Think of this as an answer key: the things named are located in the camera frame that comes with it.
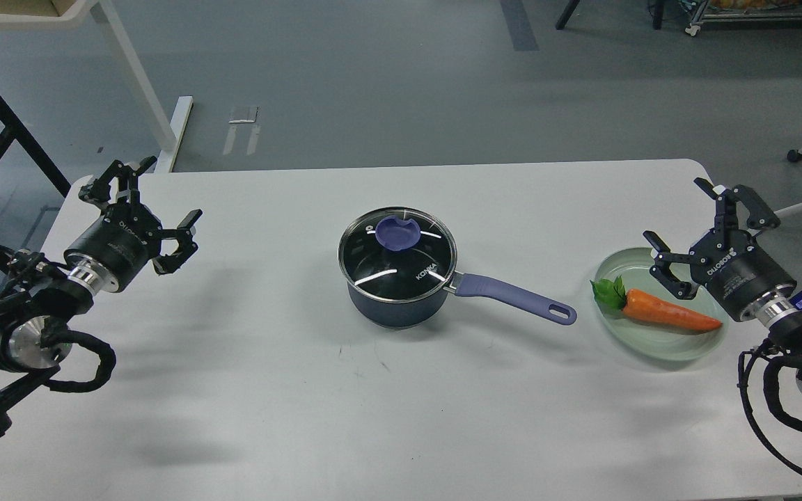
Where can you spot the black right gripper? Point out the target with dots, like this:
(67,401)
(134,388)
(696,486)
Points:
(728,262)

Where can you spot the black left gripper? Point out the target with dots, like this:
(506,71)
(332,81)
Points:
(122,238)

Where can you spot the dark blue saucepan purple handle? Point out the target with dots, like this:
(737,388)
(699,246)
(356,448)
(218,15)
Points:
(405,315)

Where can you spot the glass pot lid purple knob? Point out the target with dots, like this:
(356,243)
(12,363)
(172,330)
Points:
(397,254)

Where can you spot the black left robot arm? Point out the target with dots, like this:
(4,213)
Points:
(40,297)

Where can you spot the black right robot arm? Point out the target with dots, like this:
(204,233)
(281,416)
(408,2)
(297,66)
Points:
(782,351)

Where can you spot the pale green plate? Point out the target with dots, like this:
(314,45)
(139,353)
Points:
(668,343)

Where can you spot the orange toy carrot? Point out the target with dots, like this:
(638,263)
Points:
(642,306)

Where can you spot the wheeled metal cart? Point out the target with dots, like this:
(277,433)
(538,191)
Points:
(703,12)

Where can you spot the black chair leg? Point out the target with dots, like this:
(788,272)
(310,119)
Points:
(565,16)

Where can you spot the white desk frame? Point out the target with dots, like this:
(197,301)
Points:
(63,15)

